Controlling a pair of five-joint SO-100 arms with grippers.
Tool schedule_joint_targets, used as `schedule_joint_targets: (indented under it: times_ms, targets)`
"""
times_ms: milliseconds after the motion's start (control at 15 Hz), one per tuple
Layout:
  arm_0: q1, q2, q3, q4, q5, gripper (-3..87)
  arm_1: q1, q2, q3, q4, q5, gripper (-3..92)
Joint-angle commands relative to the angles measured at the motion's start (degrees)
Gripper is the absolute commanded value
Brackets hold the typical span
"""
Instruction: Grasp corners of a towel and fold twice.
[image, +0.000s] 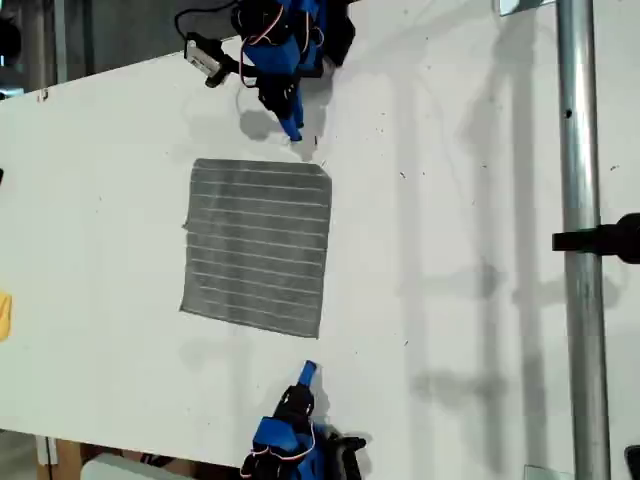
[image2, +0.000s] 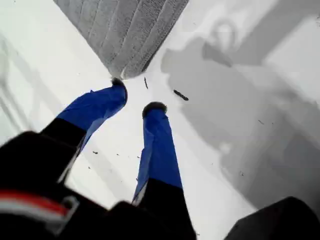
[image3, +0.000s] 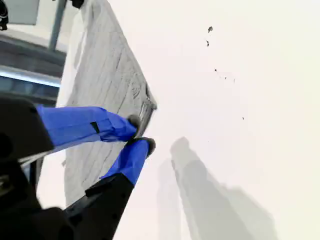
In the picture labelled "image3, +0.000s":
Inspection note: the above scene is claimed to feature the grey striped towel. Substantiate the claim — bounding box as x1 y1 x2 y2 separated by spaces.
56 0 158 208

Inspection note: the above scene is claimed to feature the black round device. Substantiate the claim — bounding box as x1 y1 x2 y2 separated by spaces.
0 0 10 31

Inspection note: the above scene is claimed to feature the grey metal background post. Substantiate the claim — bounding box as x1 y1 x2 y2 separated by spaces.
47 0 67 51

